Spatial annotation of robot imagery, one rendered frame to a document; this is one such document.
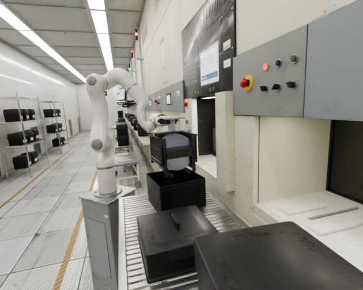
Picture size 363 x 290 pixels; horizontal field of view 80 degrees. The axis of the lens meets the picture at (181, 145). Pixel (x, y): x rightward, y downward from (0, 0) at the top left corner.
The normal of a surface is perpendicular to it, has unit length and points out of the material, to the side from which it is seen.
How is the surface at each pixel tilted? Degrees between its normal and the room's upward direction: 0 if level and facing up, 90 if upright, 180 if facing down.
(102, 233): 90
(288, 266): 0
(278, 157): 90
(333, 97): 90
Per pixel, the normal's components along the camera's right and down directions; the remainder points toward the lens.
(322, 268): -0.05, -0.98
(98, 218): -0.48, 0.18
